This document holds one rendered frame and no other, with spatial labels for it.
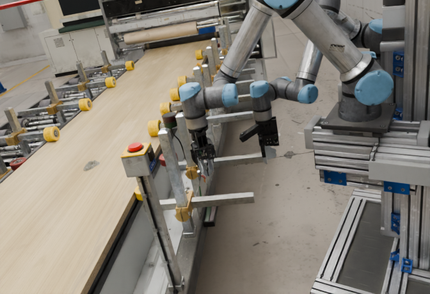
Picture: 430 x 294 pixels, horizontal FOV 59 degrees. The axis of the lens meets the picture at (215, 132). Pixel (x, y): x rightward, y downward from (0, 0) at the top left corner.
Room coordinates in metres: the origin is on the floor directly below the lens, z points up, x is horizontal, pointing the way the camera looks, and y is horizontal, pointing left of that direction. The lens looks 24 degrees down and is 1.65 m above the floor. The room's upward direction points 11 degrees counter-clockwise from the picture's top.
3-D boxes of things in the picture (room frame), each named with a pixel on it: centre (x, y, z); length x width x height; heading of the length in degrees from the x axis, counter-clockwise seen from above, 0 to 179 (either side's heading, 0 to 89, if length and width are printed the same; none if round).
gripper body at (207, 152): (1.23, 0.05, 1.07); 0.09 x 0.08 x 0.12; 9
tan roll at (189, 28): (4.12, 0.15, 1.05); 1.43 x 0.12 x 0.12; 79
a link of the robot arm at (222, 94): (1.24, -0.05, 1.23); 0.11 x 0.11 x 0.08; 81
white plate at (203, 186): (1.42, 0.11, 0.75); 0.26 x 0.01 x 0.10; 169
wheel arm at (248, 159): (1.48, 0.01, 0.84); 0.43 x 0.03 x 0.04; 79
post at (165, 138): (1.21, 0.17, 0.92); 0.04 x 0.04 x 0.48; 79
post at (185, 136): (1.46, 0.12, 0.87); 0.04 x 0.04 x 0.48; 79
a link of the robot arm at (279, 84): (1.47, -0.30, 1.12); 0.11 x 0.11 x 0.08; 33
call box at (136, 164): (0.96, 0.22, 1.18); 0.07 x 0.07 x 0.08; 79
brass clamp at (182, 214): (1.23, 0.17, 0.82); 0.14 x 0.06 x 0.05; 169
